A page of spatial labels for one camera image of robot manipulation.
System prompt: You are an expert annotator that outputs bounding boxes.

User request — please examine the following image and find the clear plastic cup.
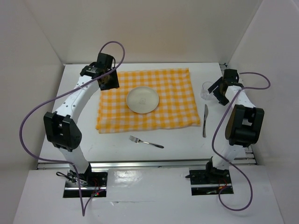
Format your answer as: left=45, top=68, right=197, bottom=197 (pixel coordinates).
left=200, top=81, right=214, bottom=101

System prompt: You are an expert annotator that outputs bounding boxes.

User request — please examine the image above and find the cream round plate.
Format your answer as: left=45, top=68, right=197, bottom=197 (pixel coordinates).
left=126, top=86, right=159, bottom=114

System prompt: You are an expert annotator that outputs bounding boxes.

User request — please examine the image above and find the yellow white checkered cloth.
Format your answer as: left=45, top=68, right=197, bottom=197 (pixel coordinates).
left=95, top=68, right=200, bottom=133

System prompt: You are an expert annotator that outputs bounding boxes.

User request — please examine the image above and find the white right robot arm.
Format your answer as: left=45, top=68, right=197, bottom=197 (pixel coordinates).
left=204, top=69, right=264, bottom=183

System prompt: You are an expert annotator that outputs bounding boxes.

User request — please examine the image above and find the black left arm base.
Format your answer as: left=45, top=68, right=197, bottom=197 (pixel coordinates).
left=56, top=171, right=108, bottom=198

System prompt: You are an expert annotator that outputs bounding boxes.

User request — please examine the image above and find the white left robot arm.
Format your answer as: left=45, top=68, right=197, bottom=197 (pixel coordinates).
left=43, top=53, right=119, bottom=186

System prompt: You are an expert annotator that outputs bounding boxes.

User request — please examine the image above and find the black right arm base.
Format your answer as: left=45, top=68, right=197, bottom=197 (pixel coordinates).
left=185, top=162, right=234, bottom=196

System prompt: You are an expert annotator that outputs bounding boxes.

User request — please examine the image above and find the silver table knife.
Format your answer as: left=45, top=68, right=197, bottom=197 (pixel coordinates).
left=202, top=104, right=208, bottom=138

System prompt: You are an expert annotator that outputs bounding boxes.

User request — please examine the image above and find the silver fork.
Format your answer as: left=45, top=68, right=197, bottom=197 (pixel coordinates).
left=129, top=135, right=164, bottom=149

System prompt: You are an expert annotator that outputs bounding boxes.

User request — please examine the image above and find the white front cover board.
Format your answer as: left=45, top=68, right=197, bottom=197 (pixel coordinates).
left=14, top=166, right=283, bottom=224

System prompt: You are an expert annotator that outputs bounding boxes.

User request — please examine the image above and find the aluminium right side rail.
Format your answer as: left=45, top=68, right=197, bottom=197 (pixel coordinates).
left=219, top=62, right=257, bottom=164

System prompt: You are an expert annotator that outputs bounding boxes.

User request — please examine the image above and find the aluminium rail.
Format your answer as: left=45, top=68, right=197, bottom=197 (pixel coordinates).
left=37, top=157, right=257, bottom=170
left=219, top=62, right=257, bottom=164

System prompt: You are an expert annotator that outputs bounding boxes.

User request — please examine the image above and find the aluminium front rail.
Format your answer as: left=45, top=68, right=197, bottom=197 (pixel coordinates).
left=37, top=157, right=257, bottom=170

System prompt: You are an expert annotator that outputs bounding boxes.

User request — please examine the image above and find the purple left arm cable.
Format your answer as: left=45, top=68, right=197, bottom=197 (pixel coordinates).
left=19, top=41, right=126, bottom=217

